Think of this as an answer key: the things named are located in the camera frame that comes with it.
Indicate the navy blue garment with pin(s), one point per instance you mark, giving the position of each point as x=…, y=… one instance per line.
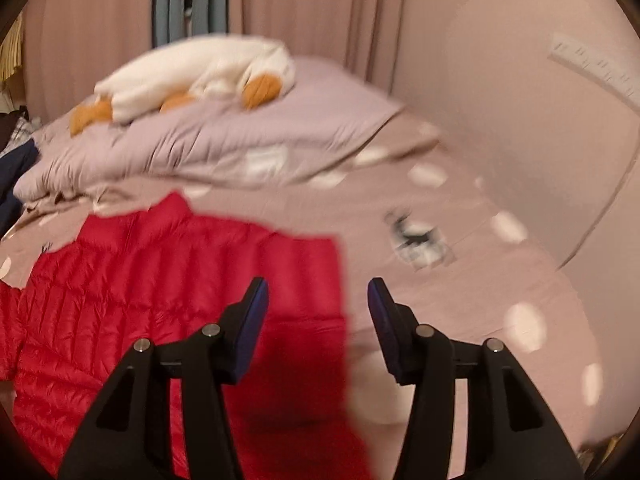
x=15, y=175

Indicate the pink curtain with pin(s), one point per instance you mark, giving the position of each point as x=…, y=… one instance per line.
x=310, y=5
x=90, y=25

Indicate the white goose plush toy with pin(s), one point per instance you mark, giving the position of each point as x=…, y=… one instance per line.
x=175, y=72

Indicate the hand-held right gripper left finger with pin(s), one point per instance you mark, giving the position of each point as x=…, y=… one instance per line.
x=250, y=330

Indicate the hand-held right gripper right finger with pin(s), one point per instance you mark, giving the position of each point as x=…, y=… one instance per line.
x=384, y=330

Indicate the blue curtain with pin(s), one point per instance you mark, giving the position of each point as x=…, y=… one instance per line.
x=170, y=0

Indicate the pink polka dot bedsheet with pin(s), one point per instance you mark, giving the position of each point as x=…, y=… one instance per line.
x=450, y=270

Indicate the lilac quilt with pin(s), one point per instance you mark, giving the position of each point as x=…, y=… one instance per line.
x=200, y=135

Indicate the white wall power strip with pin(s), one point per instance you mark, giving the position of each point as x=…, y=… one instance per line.
x=595, y=62

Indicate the yellow hanging cloth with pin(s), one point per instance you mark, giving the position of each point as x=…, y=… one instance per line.
x=11, y=50

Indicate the plaid cloth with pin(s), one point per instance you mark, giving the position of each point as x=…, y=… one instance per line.
x=17, y=132

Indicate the red down jacket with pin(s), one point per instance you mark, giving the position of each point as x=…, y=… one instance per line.
x=125, y=270

